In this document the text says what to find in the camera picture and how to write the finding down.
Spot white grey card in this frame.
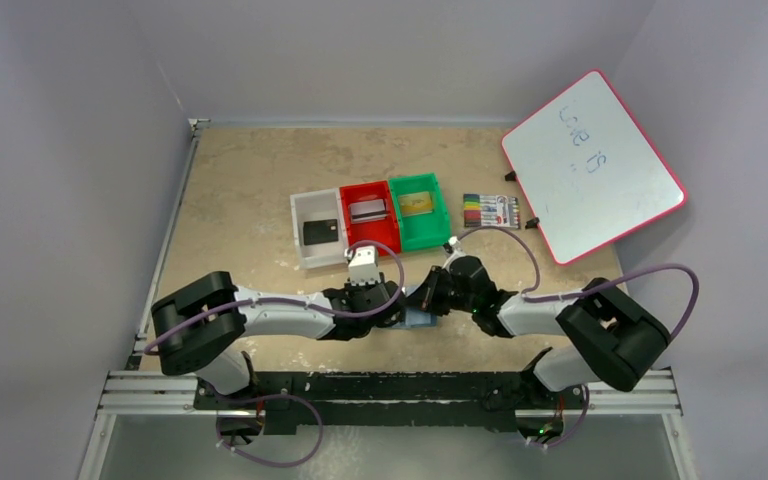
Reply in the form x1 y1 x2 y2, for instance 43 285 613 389
348 198 388 224

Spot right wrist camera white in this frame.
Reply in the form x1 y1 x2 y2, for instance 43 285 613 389
442 236 467 270

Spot green plastic bin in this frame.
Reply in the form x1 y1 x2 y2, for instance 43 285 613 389
388 173 451 251

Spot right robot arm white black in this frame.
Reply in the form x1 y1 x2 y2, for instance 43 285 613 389
406 255 671 392

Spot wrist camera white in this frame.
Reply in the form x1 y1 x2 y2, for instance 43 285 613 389
442 236 467 270
344 246 382 287

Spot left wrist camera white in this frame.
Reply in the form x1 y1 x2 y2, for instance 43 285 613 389
344 246 382 287

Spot whiteboard with pink frame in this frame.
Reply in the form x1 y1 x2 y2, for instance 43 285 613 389
501 70 687 265

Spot blue card holder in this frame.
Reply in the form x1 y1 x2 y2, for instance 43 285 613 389
396 286 437 329

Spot white plastic bin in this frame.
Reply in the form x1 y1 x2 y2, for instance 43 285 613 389
290 188 348 269

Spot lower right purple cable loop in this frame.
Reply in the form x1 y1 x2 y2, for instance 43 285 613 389
524 384 589 452

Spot red plastic bin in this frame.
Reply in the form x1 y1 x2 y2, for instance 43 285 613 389
339 181 401 253

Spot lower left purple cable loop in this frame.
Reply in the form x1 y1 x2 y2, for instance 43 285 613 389
214 395 324 470

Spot marker pen pack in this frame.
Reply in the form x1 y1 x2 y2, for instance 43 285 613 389
463 193 521 229

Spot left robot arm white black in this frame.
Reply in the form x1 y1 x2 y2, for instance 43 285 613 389
144 271 406 395

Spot black card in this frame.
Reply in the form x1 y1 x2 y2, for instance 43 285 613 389
302 218 340 246

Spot gold card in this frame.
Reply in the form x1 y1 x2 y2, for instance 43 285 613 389
397 191 434 217

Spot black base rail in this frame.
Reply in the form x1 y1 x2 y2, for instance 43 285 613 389
194 371 584 435

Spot purple cable loop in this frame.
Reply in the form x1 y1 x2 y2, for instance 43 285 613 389
524 384 589 452
214 395 324 470

